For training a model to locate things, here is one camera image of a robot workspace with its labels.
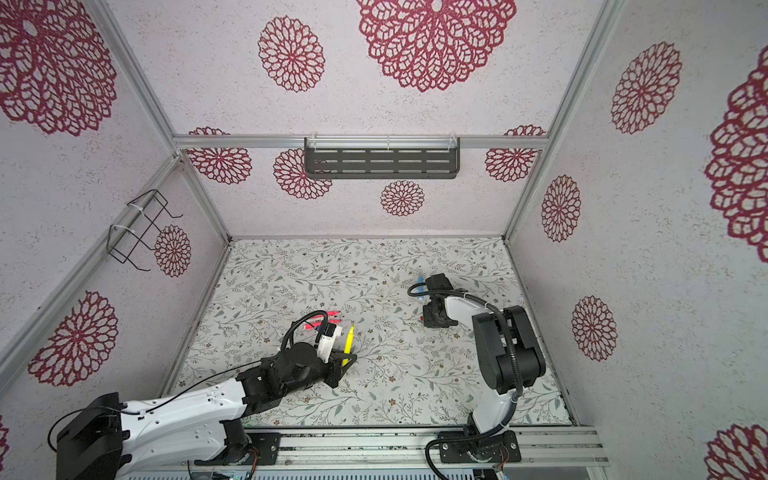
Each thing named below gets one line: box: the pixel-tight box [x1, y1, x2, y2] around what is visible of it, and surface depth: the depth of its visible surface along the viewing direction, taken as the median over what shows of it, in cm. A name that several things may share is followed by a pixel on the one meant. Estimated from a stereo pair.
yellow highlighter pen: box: [342, 324, 355, 367], surface depth 76 cm
